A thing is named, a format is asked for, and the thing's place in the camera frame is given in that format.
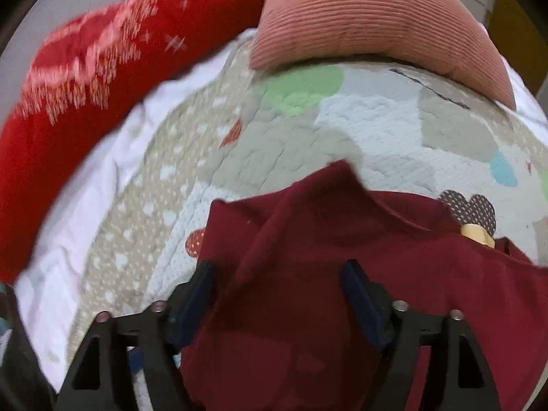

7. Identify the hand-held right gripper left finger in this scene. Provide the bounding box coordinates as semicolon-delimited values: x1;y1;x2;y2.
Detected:
58;259;216;411

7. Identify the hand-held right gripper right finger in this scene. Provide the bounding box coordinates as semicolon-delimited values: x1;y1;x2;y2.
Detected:
341;259;501;411

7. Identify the dark red sweater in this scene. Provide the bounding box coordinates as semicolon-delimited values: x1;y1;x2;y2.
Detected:
180;159;548;411

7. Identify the white bed sheet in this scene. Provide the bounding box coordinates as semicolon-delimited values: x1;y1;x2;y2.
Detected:
15;30;258;395

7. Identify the patchwork quilt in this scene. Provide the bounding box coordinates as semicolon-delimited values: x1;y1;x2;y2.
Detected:
64;58;548;364

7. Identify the red quilt with pink print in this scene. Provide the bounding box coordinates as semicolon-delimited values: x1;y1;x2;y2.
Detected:
0;0;271;283

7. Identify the pale pink blanket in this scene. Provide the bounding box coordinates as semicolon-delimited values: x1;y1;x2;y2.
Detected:
479;21;548;127

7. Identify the pink ribbed pillow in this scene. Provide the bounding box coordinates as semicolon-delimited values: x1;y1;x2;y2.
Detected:
249;0;517;111

